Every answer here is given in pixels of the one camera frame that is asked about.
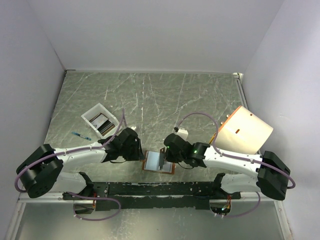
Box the grey white credit card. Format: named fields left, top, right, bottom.
left=158, top=147, right=166, bottom=171

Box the brown leather card holder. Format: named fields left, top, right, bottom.
left=142, top=151, right=175, bottom=175

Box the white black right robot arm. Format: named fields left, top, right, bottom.
left=163, top=133, right=292, bottom=201

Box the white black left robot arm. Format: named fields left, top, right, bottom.
left=15, top=127, right=144, bottom=200

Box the gold striped credit card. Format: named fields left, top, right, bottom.
left=89, top=113, right=115, bottom=136

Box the white card box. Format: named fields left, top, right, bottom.
left=81, top=103, right=120, bottom=139

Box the blue pen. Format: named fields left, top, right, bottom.
left=71, top=131, right=92, bottom=141

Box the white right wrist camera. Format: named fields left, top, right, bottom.
left=174, top=127, right=189, bottom=141

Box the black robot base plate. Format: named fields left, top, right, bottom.
left=62, top=181, right=242, bottom=212

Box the aluminium front rail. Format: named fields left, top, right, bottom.
left=17, top=192, right=276, bottom=203

